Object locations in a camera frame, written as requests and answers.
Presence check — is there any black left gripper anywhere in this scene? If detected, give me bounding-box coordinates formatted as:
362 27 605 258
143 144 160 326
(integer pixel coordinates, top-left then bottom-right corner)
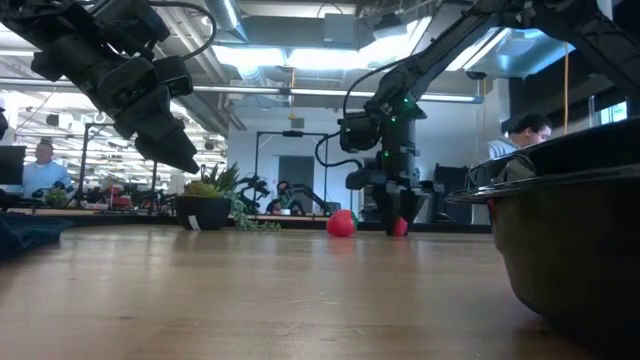
74 49 201 175

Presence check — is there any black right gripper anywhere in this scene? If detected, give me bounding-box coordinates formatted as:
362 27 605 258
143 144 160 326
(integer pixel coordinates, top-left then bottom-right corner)
368 168 444 236

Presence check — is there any large red strawberry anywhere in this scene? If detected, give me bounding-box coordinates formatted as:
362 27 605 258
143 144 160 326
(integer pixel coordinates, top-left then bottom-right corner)
326 208 359 239

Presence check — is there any yellow green leafy plant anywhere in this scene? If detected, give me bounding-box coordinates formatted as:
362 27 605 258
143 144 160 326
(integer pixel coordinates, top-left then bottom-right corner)
183 180 224 200

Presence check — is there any green potted plant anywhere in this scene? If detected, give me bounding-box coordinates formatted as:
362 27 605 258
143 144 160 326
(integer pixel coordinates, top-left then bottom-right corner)
199 161 282 233

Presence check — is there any background wooden work table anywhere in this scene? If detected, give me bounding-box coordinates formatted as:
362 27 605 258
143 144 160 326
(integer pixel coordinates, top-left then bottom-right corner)
0 206 494 234

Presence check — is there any long ceiling light fixture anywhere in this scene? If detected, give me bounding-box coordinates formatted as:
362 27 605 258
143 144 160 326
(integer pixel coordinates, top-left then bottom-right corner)
0 77 484 105

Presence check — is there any grey door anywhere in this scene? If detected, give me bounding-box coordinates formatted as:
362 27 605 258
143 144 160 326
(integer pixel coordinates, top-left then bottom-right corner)
277 155 316 186

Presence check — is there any person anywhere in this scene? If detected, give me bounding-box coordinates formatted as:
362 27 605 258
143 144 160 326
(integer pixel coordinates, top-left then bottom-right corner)
487 113 554 161
266 180 306 216
22 141 75 200

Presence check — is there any small green plant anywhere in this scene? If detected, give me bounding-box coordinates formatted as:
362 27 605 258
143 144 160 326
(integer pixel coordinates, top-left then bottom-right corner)
43 188 69 209

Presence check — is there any black monitor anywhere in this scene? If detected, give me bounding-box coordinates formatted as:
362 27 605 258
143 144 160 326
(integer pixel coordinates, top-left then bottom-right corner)
0 145 26 186

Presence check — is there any dark blue cloth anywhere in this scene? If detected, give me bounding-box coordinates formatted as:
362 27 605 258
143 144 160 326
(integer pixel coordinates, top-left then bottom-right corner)
0 211 74 262

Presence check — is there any dark metal bowl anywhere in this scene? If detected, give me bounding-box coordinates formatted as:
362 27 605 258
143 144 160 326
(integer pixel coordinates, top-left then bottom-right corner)
444 117 640 351

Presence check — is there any grey ceiling unit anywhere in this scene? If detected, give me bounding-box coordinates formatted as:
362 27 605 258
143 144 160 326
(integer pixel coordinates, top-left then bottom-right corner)
323 13 359 46

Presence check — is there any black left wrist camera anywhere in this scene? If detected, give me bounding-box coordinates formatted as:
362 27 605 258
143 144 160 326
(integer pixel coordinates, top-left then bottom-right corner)
153 54 195 99

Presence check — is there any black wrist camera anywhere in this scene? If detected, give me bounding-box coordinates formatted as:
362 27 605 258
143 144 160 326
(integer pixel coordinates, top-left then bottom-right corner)
153 54 195 99
338 113 382 154

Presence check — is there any black metal frame rig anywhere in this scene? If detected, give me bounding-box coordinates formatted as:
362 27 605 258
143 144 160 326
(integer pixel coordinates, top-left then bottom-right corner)
253 130 330 219
79 122 159 211

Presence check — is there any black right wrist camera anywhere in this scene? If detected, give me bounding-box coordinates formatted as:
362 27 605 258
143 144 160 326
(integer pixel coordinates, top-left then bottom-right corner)
338 113 382 154

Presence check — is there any black right camera cable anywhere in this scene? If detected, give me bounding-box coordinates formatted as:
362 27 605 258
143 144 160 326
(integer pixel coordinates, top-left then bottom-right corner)
313 55 419 170

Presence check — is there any black camera cable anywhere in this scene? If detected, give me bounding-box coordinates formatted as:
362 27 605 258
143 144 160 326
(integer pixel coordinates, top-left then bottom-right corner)
313 55 419 170
144 0 219 61

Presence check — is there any black left camera cable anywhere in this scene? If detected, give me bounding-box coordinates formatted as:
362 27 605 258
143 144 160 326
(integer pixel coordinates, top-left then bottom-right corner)
144 0 219 61

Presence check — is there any yellow hanging cable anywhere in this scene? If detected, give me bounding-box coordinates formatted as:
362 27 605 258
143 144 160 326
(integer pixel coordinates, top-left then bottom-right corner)
563 42 570 136

